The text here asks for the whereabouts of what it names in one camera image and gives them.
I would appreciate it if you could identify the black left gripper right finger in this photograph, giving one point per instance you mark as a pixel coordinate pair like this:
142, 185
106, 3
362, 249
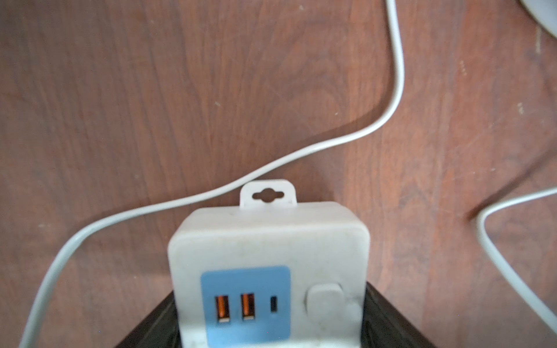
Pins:
384, 326

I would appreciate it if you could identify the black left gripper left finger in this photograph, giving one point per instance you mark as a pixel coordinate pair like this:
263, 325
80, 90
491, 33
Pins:
159, 329

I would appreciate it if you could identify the white multicolour power strip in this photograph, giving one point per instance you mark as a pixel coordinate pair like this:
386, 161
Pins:
270, 272

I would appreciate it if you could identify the white desk fan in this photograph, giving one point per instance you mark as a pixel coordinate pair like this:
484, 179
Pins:
543, 12

